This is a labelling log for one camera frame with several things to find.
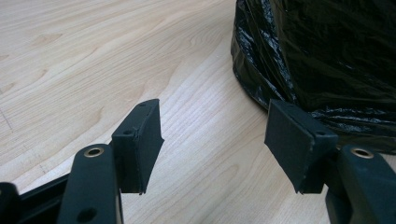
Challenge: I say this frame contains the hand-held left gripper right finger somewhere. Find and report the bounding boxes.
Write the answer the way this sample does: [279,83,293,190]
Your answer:
[263,98,339,194]

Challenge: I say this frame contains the black plastic garbage bag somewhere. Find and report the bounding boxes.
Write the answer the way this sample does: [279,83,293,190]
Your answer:
[231,0,396,155]

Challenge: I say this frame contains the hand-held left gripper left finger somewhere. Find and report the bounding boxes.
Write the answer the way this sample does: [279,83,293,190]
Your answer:
[110,98,165,195]

